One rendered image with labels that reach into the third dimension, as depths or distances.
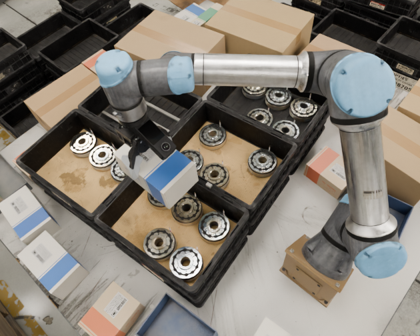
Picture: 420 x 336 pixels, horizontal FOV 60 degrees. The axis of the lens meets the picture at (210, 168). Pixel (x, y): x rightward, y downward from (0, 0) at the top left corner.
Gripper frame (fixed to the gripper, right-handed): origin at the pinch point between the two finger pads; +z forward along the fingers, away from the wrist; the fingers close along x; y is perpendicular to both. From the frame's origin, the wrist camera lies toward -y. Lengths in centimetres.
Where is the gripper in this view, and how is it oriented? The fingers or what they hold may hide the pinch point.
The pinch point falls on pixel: (155, 163)
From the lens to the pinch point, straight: 101.3
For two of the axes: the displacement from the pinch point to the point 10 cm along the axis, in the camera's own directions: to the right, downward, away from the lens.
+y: -7.5, -5.3, 4.1
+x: -6.6, 6.6, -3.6
